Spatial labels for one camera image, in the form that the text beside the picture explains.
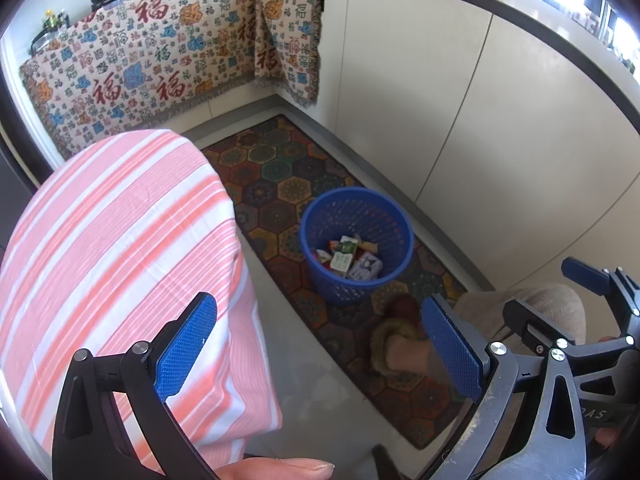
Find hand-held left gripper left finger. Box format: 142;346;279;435
52;291;236;480

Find patterned floor mat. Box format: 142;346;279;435
200;114;483;451

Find fuzzy brown slipper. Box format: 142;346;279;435
370;294;436;376

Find wide printed blanket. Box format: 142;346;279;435
19;0;261;161

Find white kitchen counter cabinet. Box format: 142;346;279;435
320;0;640;311

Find narrow printed blanket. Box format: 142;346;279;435
252;0;326;110

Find white milk carton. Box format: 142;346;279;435
329;234;365;278

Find seasoning bottle rack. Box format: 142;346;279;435
42;9;71;31

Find pink striped tablecloth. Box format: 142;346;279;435
0;129;283;480

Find blue plastic mesh basket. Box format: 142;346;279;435
299;187;416;306

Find person's left hand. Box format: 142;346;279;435
220;457;335;480

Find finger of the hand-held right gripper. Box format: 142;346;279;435
501;297;578;356
561;257;640;333

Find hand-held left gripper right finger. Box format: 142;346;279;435
421;294;588;480

